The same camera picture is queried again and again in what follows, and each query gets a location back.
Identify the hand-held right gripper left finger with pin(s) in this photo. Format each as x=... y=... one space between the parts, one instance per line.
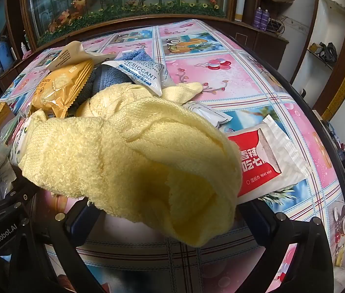
x=79 y=221

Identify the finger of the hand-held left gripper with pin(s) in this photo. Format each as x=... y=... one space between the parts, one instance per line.
x=13 y=201

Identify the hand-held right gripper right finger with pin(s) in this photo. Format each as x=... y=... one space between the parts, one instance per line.
x=268 y=230

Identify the yellow towel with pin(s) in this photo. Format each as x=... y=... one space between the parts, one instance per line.
x=129 y=158

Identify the yellow cracker packet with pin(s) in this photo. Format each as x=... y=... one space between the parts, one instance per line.
x=59 y=85

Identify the red white wet wipe packet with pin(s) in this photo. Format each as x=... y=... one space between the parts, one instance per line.
x=252 y=158

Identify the white plastic packet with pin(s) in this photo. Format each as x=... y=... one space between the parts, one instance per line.
x=209 y=114

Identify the grey-blue towel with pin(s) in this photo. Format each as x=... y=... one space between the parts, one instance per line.
x=108 y=79

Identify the blue bottle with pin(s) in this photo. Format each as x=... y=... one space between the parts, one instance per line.
x=3 y=52

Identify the small white bottle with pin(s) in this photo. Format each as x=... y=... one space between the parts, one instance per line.
x=25 y=48

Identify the beige paper packet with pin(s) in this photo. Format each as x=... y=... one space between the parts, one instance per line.
x=71 y=53

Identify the white desiccant packet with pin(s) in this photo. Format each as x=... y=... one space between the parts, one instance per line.
x=142 y=73

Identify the light blue towel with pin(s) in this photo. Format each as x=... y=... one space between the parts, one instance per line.
x=135 y=56

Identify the black shelf object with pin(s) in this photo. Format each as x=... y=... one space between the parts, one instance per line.
x=328 y=53

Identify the dark wooden cabinet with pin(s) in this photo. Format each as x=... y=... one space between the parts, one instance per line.
x=267 y=42

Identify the purple spray can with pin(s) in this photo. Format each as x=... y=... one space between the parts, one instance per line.
x=256 y=18
x=264 y=20

